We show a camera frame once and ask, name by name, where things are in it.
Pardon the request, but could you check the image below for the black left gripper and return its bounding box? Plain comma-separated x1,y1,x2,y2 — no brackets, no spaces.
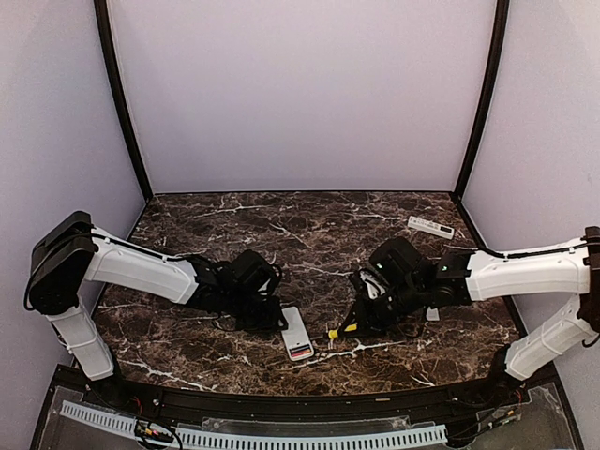
224,289,288,334

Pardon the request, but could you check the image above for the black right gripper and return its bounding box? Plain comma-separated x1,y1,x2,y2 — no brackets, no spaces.
338,277,426,338

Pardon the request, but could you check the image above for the grey remote control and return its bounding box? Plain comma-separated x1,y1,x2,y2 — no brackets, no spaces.
281,307,314,362

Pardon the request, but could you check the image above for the grey battery cover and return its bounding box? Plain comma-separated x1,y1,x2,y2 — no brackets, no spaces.
426,307,440,322

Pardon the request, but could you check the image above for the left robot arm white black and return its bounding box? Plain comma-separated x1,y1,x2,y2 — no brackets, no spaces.
23,211,288,409

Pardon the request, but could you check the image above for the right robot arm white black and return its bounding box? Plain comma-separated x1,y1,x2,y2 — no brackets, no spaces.
327,226,599,407

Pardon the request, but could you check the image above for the white remote control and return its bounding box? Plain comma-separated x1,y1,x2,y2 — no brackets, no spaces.
407,216,455,240

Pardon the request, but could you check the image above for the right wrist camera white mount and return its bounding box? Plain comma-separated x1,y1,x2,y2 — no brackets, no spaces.
350,268,389,301

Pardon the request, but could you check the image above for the white slotted cable duct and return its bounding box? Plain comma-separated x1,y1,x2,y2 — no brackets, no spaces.
60,400,448,449

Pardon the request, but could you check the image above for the right black frame post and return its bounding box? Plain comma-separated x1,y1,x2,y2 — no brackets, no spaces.
453,0,510,203

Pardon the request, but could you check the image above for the black frame post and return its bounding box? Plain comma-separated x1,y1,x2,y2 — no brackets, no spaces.
453,0,510,203
93,0,154,203

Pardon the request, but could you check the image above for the left black frame post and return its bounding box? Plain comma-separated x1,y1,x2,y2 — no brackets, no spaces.
93,0,154,203

